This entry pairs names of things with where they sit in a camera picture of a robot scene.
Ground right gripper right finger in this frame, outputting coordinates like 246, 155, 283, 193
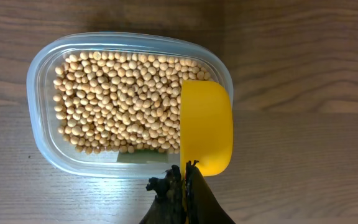
185, 160, 235, 224

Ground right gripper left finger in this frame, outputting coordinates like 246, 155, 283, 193
139, 165, 186, 224

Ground yellow measuring scoop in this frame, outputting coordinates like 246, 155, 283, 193
180, 80, 234, 177

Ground soybeans in container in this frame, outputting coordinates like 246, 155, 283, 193
53, 51, 211, 154

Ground clear plastic container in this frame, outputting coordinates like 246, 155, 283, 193
27, 32, 234, 179

